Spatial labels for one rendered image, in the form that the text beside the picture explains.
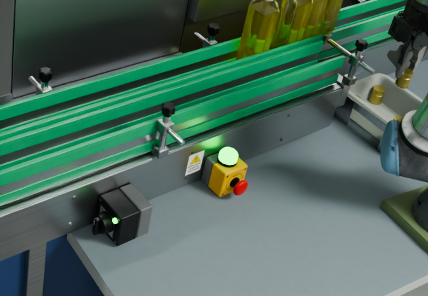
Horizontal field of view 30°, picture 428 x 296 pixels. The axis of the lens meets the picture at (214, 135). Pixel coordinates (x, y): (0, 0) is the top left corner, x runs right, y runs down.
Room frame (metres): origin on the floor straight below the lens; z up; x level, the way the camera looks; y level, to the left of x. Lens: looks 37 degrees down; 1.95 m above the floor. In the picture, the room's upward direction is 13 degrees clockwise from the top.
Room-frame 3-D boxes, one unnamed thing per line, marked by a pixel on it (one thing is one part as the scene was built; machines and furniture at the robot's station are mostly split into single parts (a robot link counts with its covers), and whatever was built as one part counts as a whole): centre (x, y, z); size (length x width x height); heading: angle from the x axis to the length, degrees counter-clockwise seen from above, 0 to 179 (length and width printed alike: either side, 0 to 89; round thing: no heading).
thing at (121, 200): (1.18, 0.14, 0.79); 0.08 x 0.08 x 0.08; 48
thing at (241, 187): (1.36, -0.08, 0.79); 0.04 x 0.03 x 0.04; 138
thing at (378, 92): (1.87, -0.41, 0.79); 0.04 x 0.04 x 0.04
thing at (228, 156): (1.39, -0.04, 0.84); 0.04 x 0.04 x 0.03
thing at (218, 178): (1.39, -0.04, 0.79); 0.07 x 0.07 x 0.07; 48
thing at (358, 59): (1.76, -0.28, 0.95); 0.17 x 0.03 x 0.12; 48
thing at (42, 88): (1.33, 0.38, 0.94); 0.07 x 0.04 x 0.13; 48
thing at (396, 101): (1.78, -0.43, 0.80); 0.22 x 0.17 x 0.09; 48
